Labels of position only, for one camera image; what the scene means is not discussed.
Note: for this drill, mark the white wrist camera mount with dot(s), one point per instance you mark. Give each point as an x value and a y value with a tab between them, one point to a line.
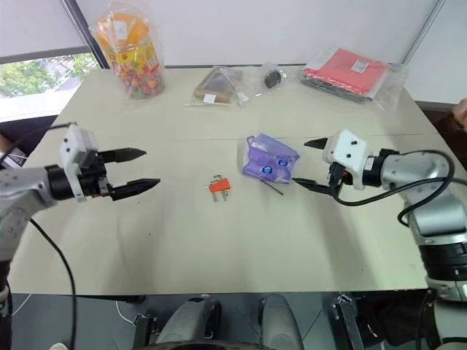
346	146
74	142

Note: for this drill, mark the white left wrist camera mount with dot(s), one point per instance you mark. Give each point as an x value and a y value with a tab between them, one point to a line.
74	142

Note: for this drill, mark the red cloths in clear bag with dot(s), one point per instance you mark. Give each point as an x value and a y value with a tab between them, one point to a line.
346	69

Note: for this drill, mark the bystander bare hand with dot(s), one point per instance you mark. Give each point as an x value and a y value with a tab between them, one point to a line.
461	113

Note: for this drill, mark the dark window frame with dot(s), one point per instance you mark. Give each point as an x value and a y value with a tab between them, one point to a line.
77	22

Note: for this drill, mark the black metal bracket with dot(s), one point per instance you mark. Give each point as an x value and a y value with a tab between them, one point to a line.
346	321

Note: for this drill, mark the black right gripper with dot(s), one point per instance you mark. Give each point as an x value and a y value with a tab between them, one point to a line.
337	178

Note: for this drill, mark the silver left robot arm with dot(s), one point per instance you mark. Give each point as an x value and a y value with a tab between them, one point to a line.
22	186

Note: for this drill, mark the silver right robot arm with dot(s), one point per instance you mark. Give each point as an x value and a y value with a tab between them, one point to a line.
419	171

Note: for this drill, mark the colourful candy bag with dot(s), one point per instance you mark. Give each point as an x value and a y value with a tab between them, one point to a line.
138	69

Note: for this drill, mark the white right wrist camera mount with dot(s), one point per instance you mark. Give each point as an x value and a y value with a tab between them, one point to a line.
346	146

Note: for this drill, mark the brown item in clear bag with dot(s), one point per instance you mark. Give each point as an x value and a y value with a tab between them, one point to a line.
215	87

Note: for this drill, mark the orange plastic block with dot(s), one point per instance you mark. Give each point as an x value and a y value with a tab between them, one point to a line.
220	186

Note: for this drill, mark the aluminium frame pole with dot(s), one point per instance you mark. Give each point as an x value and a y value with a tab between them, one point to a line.
425	31

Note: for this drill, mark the grey rounded shape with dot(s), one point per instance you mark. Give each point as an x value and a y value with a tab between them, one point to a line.
189	321
281	321

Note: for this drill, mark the purple plastic bag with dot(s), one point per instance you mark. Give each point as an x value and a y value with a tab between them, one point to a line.
270	160

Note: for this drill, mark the black round item in bag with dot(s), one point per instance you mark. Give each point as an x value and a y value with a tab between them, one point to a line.
271	78

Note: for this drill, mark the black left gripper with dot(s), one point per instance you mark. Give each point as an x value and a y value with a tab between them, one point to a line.
91	175

